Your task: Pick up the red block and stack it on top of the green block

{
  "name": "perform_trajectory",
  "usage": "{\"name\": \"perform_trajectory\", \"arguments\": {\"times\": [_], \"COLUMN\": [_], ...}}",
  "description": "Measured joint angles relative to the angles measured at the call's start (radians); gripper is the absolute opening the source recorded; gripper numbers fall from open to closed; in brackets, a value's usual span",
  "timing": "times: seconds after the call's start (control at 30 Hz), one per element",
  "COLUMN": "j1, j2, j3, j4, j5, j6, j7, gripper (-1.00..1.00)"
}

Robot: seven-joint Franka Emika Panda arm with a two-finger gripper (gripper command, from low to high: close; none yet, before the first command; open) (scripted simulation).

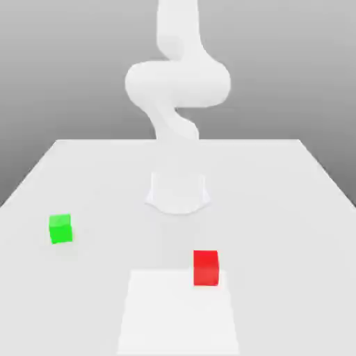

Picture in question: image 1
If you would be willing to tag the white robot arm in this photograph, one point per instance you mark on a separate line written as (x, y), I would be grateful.
(178, 83)

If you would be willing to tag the small red cube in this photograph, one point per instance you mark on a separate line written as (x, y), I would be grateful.
(205, 268)

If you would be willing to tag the small green cube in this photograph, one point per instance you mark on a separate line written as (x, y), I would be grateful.
(60, 229)

